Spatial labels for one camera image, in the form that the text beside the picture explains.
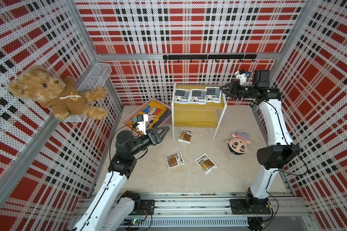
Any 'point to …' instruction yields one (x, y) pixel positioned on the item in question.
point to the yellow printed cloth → (153, 110)
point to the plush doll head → (238, 144)
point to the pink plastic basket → (164, 120)
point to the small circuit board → (132, 221)
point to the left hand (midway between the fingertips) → (169, 128)
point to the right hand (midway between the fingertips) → (224, 88)
